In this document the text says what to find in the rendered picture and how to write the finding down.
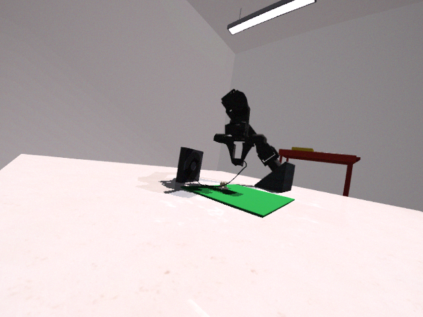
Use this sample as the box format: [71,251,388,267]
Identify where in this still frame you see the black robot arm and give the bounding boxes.
[221,89,281,171]

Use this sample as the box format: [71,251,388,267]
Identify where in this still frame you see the black cooling fan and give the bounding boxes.
[175,147,204,184]

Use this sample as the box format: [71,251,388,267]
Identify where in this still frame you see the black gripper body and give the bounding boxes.
[213,118,267,145]

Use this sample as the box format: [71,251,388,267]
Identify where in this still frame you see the green circuit board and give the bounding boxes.
[180,182,295,218]

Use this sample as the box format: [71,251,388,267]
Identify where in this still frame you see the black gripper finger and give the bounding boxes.
[223,142,236,162]
[241,143,254,160]

